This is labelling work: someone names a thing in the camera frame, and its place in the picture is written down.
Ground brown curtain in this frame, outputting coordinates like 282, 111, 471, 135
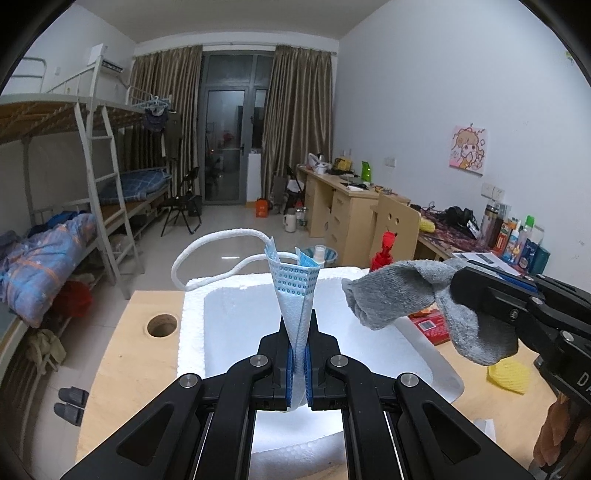
115, 45, 204, 197
260, 44, 334, 206

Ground white bottle with red pump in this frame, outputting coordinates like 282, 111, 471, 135
369, 231, 399, 273

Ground small red snack packet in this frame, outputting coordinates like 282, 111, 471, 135
409, 309, 451, 344

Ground glass balcony door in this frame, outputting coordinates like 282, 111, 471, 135
202, 52, 274, 204

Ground red cloth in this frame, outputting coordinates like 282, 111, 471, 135
56, 281, 93, 319

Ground dark grey slipper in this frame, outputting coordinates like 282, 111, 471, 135
58, 387, 90, 407
54, 402, 85, 427

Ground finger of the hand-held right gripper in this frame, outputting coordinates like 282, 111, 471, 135
526, 274, 591, 324
450, 268, 561, 341

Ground white metal bunk bed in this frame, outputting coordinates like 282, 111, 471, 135
92, 83, 175, 241
0, 56, 141, 333

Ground grey sock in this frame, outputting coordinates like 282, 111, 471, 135
342, 258, 520, 367

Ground white foam box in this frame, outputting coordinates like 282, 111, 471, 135
175, 265, 465, 469

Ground yellow foam fruit net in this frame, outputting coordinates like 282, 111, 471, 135
486, 357, 533, 395

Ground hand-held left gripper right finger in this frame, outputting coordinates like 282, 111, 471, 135
305, 309, 532, 480

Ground person's right hand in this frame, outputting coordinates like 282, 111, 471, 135
531, 396, 585, 470

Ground white cloth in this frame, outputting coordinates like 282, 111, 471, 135
473, 418, 498, 445

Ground dark thermos flask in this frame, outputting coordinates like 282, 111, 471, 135
481, 203, 505, 253

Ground light wooden desk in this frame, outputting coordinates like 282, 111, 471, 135
295, 164, 411, 254

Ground dark blue box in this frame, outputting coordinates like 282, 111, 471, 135
523, 239, 551, 274

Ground white bottle with green cap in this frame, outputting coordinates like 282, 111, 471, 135
516, 215, 537, 260

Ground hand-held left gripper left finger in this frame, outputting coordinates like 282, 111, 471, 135
60, 320, 295, 480

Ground wooden chair with face cutout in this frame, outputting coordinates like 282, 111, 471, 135
368, 194, 422, 274

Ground orange box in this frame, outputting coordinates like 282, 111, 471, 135
500, 222, 519, 260

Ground desk with patterned cloth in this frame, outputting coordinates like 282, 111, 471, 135
413, 208, 552, 280

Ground printed white papers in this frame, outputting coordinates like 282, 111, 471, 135
451, 251, 525, 278

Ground hanging dark green garment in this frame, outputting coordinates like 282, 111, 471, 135
163, 111, 184, 161

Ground black headphones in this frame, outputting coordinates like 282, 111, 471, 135
444, 207, 475, 228

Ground white cabinet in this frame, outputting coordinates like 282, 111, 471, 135
247, 152, 264, 202

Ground hanging dark blue clothes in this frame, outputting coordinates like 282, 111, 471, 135
142, 105, 170, 134

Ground white air conditioner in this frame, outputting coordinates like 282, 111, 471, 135
88, 43, 125, 75

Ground beige cloth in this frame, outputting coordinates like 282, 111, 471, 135
25, 329, 68, 376

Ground blue face mask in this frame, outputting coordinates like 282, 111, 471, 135
172, 228, 324, 411

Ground wall poster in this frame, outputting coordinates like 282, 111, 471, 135
450, 124, 488, 177

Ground blue patterned quilt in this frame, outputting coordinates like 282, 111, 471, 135
0, 212, 99, 329

